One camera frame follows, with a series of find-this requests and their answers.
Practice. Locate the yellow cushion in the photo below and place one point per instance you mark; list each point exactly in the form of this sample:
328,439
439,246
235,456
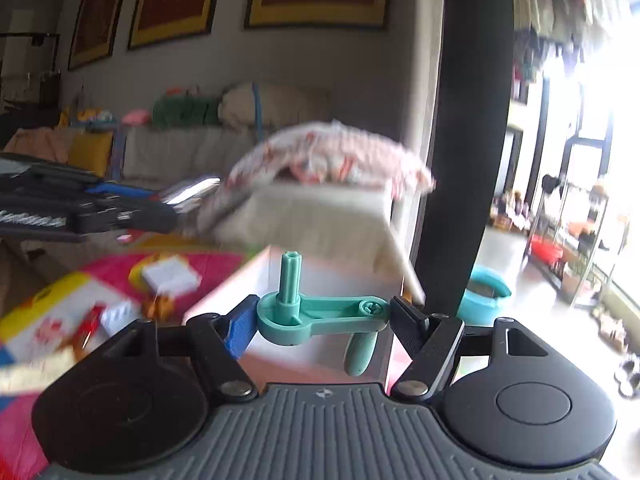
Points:
90,152

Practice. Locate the beige pillow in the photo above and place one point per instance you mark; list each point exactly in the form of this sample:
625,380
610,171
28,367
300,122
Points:
290,102

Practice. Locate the pink cardboard box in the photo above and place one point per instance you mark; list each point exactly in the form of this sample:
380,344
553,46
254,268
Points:
280,340

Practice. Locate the black door frame post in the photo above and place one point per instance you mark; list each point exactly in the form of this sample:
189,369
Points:
470,135

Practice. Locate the beige sofa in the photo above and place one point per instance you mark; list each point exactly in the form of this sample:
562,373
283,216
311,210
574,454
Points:
165,147

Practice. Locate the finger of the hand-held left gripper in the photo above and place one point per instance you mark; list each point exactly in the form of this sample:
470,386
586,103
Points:
140,216
120,190

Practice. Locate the teal plastic basin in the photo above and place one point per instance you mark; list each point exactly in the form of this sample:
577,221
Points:
482,300

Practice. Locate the colourful cartoon play mat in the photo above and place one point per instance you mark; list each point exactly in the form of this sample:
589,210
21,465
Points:
60,290

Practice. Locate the metal storage rack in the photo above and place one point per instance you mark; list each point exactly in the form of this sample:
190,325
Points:
585,240

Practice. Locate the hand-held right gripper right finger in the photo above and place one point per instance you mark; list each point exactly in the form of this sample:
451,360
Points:
406,324

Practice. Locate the green cloth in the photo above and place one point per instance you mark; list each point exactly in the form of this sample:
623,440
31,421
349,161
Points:
182,109

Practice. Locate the floral blanket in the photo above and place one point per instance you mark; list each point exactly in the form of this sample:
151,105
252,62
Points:
330,152

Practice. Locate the pink cloth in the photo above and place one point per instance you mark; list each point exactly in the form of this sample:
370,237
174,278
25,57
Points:
35,144

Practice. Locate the white plastic block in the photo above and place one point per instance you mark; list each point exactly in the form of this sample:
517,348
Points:
170,275

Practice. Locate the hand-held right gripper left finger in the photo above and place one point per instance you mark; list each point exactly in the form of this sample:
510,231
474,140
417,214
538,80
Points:
241,331

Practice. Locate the hanging clothes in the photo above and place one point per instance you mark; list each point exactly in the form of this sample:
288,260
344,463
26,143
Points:
570,0

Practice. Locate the red plastic basin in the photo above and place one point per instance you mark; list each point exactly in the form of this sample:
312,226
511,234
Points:
546,251

